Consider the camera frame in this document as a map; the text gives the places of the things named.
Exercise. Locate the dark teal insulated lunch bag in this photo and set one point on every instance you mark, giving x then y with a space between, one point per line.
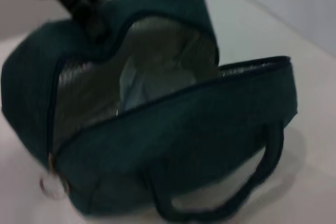
183 129

